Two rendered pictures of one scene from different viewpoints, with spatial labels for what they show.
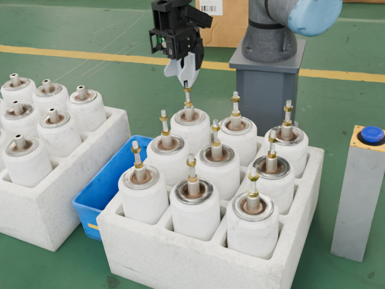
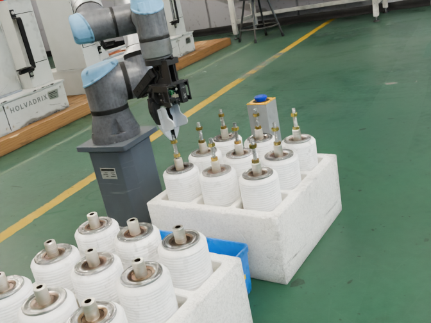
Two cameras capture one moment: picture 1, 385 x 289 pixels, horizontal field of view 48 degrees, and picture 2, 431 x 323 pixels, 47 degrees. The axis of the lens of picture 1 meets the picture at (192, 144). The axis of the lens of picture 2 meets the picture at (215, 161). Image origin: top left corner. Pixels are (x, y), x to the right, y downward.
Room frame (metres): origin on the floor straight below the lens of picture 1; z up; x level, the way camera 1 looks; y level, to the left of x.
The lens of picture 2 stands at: (0.59, 1.22, 0.71)
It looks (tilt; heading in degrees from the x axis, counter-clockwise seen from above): 20 degrees down; 279
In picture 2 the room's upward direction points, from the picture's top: 11 degrees counter-clockwise
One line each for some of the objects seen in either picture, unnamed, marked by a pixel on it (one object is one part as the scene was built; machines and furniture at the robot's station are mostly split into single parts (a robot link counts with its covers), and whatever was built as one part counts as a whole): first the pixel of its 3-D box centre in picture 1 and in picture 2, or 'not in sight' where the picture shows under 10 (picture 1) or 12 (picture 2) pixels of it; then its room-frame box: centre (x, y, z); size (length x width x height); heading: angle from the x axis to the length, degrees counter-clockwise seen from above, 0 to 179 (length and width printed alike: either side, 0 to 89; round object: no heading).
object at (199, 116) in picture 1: (189, 117); (179, 168); (0.88, 0.00, 0.25); 0.08 x 0.08 x 0.01
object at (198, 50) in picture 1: (192, 50); not in sight; (0.87, -0.02, 0.43); 0.05 x 0.02 x 0.09; 50
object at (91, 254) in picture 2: (17, 107); (92, 257); (0.98, 0.44, 0.26); 0.02 x 0.02 x 0.03
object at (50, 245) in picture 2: (47, 86); (51, 248); (1.08, 0.39, 0.26); 0.02 x 0.02 x 0.03
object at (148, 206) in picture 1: (146, 209); (263, 207); (0.67, 0.11, 0.16); 0.10 x 0.10 x 0.18
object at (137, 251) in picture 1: (219, 210); (249, 206); (0.72, -0.05, 0.09); 0.39 x 0.39 x 0.18; 63
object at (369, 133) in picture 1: (372, 135); (260, 99); (0.66, -0.34, 0.32); 0.04 x 0.04 x 0.02
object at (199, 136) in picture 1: (192, 147); (186, 198); (0.88, 0.00, 0.16); 0.10 x 0.10 x 0.18
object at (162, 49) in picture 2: not in sight; (157, 49); (0.87, 0.01, 0.57); 0.08 x 0.08 x 0.05
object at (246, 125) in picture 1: (235, 125); (204, 152); (0.83, -0.10, 0.25); 0.08 x 0.08 x 0.01
